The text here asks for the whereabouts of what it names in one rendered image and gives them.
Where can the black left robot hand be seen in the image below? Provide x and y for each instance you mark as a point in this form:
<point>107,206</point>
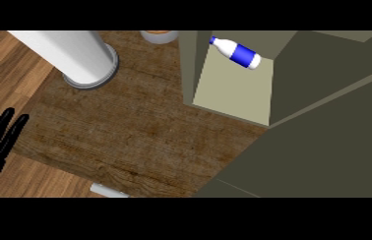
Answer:
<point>9,127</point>

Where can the blue and white water bottle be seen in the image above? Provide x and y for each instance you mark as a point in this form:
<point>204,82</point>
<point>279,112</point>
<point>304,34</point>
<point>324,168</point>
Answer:
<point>238,52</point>

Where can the olive grey cabinet door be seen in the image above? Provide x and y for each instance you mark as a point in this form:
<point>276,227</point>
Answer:
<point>310,145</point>

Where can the white paper towel roll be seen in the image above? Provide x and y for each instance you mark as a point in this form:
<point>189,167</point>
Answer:
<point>73,53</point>

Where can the white jar with brown top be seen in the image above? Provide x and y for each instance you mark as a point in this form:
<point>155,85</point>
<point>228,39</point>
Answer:
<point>158,36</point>

